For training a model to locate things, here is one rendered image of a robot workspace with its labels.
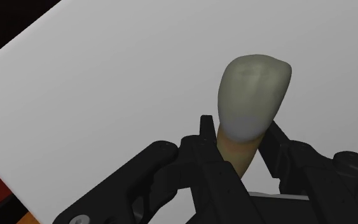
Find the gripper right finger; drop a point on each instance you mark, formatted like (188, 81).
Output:
(315, 173)

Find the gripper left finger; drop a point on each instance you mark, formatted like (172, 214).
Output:
(203, 173)

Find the grey and tan tooth model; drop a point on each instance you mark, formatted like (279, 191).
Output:
(250, 99)

